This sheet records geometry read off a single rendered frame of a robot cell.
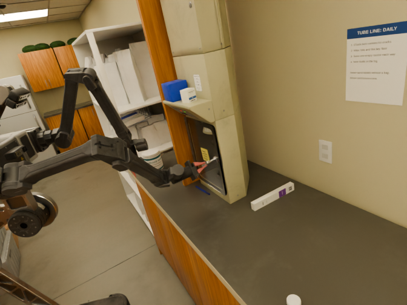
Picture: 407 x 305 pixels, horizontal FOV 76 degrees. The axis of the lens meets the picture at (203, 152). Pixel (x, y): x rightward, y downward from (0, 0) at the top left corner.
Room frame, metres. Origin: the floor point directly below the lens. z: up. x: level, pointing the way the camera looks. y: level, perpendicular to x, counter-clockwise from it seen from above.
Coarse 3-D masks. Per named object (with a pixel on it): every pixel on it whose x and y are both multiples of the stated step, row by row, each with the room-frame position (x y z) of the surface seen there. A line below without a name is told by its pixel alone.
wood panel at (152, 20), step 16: (144, 0) 1.48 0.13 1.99; (144, 16) 1.47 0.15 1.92; (160, 16) 1.51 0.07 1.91; (144, 32) 1.49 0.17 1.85; (160, 32) 1.50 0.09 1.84; (160, 48) 1.49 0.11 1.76; (160, 64) 1.48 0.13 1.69; (160, 80) 1.47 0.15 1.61; (160, 96) 1.49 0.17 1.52; (176, 112) 1.49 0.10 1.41; (176, 128) 1.48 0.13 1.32; (176, 144) 1.47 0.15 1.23; (192, 160) 1.51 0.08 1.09
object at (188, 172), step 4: (188, 160) 1.20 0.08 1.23; (188, 164) 1.19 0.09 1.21; (184, 168) 1.18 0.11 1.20; (188, 168) 1.18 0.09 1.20; (184, 172) 1.16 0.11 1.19; (188, 172) 1.17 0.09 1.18; (192, 172) 1.17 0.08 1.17; (184, 176) 1.16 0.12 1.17; (188, 176) 1.17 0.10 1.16; (192, 176) 1.19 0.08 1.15; (196, 176) 1.17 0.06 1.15; (192, 180) 1.20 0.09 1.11
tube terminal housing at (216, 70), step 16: (224, 48) 1.24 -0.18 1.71; (176, 64) 1.43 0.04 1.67; (192, 64) 1.28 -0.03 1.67; (208, 64) 1.18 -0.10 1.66; (224, 64) 1.22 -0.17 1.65; (192, 80) 1.31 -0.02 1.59; (208, 80) 1.18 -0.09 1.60; (224, 80) 1.21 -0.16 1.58; (208, 96) 1.19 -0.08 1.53; (224, 96) 1.20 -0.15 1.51; (224, 112) 1.20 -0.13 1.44; (224, 128) 1.19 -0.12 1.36; (240, 128) 1.34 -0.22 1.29; (224, 144) 1.19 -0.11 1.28; (240, 144) 1.28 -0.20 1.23; (224, 160) 1.18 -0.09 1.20; (240, 160) 1.22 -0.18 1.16; (224, 176) 1.18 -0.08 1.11; (240, 176) 1.21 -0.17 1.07; (240, 192) 1.21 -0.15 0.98
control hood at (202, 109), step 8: (168, 104) 1.34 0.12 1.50; (176, 104) 1.25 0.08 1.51; (184, 104) 1.21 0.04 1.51; (192, 104) 1.17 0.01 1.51; (200, 104) 1.15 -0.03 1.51; (208, 104) 1.17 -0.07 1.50; (192, 112) 1.16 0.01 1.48; (200, 112) 1.14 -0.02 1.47; (208, 112) 1.16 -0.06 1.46; (208, 120) 1.16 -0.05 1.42
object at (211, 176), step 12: (192, 120) 1.37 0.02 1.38; (192, 132) 1.40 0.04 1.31; (204, 132) 1.26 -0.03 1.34; (192, 144) 1.43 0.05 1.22; (204, 144) 1.29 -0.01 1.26; (216, 144) 1.17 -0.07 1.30; (216, 156) 1.19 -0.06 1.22; (204, 168) 1.35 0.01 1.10; (216, 168) 1.21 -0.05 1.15; (204, 180) 1.38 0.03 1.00; (216, 180) 1.24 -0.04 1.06
